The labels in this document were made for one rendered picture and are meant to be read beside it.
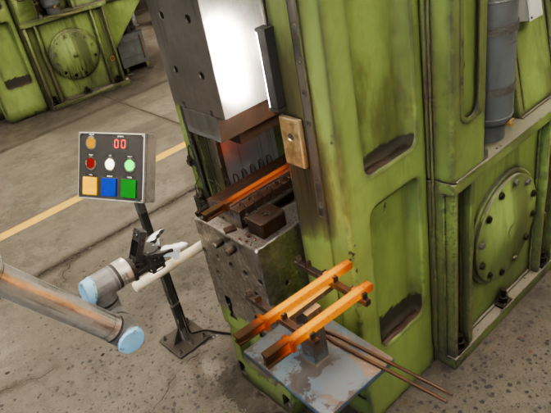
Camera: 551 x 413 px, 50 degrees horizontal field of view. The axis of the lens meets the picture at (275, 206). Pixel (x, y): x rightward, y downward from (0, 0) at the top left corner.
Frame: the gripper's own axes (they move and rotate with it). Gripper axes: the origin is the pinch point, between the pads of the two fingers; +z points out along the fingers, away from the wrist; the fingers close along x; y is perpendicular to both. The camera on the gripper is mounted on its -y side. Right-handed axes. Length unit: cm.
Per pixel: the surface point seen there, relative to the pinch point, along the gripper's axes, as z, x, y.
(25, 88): 108, -482, 68
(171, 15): 23, -4, -69
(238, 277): 16.7, 5.7, 28.1
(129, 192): 5.9, -42.9, 0.3
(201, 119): 22.6, -1.8, -34.0
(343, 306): 12, 67, 5
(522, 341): 114, 72, 100
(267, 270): 19.7, 22.0, 18.7
